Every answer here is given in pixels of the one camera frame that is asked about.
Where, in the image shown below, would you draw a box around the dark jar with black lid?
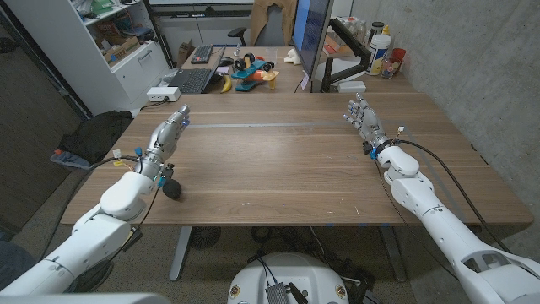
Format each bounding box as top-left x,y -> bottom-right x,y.
370,20 -> 386,43

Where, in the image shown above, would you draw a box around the small white box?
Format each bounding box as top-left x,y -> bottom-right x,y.
337,79 -> 367,94

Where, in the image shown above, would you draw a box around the brown jacket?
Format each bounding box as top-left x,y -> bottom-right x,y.
250,0 -> 299,46

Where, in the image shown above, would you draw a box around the grey finned module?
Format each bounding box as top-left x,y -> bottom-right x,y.
265,282 -> 292,304

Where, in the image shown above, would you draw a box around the small glass jar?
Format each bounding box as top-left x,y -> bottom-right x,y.
381,58 -> 400,80

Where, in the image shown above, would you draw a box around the red cup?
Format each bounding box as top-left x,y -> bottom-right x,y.
390,47 -> 408,71

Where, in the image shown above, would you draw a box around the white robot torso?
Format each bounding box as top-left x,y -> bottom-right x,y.
227,252 -> 350,304

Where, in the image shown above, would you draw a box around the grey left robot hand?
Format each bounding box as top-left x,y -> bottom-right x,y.
137,104 -> 192,176

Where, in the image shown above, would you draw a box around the grey office chair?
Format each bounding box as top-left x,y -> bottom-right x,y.
227,3 -> 288,47

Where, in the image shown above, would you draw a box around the blue jeans leg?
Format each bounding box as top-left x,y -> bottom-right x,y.
0,240 -> 38,289

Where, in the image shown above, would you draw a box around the black keyboard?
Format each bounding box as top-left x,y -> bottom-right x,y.
190,44 -> 214,65

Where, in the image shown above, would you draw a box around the black shoe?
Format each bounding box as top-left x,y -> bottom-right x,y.
67,259 -> 115,295

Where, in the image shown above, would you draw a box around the cardboard box with print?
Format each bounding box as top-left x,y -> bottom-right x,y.
103,35 -> 141,64

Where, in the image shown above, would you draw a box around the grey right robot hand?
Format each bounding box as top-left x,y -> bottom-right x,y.
342,92 -> 392,155

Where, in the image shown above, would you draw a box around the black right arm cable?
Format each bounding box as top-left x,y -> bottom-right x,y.
394,138 -> 514,254

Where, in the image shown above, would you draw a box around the teal orange toy plane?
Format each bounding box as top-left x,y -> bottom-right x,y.
230,52 -> 280,92

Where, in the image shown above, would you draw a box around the yellow black foot pedal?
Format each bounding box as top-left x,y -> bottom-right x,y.
121,227 -> 144,252

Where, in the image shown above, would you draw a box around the black round fan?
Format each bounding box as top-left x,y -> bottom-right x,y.
189,226 -> 223,250

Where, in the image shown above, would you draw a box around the large computer monitor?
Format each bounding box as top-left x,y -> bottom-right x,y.
292,0 -> 334,81

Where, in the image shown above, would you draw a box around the black floor cable bundle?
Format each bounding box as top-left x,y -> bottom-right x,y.
248,226 -> 376,304

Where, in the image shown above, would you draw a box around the plain cardboard box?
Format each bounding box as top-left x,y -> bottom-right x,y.
175,40 -> 196,67

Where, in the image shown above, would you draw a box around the white robot chest edge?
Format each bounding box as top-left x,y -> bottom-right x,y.
0,292 -> 172,304

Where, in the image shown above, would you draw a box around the white power strip box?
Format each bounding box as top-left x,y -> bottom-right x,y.
146,86 -> 181,103

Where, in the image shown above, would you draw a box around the black rubber air blower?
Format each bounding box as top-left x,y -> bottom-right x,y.
162,177 -> 183,202

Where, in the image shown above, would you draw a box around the white shelf cabinet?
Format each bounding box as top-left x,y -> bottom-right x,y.
3,0 -> 172,116

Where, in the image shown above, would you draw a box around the grey table leg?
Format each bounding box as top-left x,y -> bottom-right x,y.
379,225 -> 408,283
169,226 -> 193,282

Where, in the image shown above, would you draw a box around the black laptop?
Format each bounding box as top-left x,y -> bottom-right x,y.
168,45 -> 227,95

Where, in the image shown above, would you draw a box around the white canister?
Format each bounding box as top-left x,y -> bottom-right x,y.
365,33 -> 392,77

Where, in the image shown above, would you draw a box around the black bag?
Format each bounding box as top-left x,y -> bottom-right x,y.
57,110 -> 134,166

